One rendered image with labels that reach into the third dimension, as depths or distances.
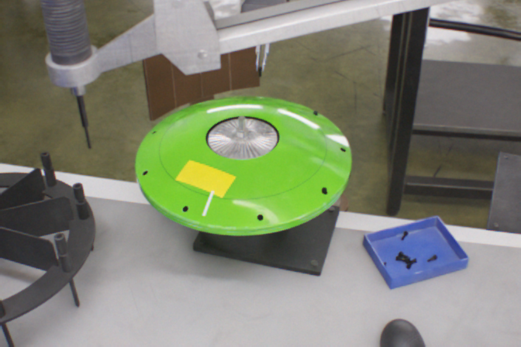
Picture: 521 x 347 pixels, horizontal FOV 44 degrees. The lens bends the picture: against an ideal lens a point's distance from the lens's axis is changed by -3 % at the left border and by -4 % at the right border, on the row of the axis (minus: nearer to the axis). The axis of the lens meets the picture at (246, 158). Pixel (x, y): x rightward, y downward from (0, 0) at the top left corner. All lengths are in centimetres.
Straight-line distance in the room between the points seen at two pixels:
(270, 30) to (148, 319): 49
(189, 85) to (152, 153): 79
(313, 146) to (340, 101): 213
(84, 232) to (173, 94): 80
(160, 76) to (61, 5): 108
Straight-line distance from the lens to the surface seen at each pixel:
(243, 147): 92
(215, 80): 176
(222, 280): 98
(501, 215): 124
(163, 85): 168
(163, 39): 59
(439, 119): 250
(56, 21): 60
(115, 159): 276
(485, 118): 256
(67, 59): 61
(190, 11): 58
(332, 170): 92
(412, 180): 238
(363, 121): 293
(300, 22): 60
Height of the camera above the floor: 164
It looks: 37 degrees down
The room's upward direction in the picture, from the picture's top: 2 degrees counter-clockwise
